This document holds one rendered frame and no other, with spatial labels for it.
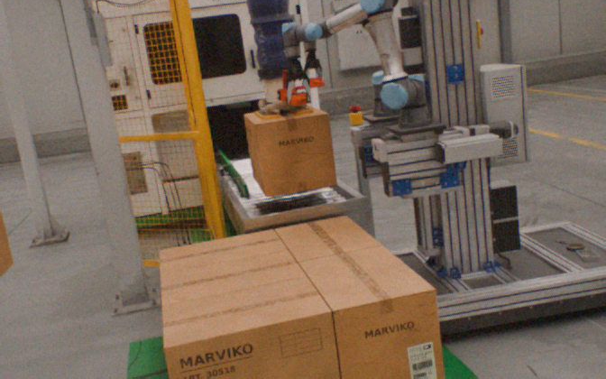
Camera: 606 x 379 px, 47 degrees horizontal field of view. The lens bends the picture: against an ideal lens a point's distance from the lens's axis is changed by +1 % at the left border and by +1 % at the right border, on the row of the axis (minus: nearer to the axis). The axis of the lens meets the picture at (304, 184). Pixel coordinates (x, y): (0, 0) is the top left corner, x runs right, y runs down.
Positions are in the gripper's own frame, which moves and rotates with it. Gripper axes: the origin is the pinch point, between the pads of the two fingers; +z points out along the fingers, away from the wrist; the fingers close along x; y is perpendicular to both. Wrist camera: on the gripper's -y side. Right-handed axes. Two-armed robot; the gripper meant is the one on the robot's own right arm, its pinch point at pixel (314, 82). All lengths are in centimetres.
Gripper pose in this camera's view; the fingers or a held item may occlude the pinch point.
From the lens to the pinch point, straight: 425.8
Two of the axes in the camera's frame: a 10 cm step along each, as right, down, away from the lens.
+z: 1.3, 9.7, 2.2
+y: 1.9, 1.9, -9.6
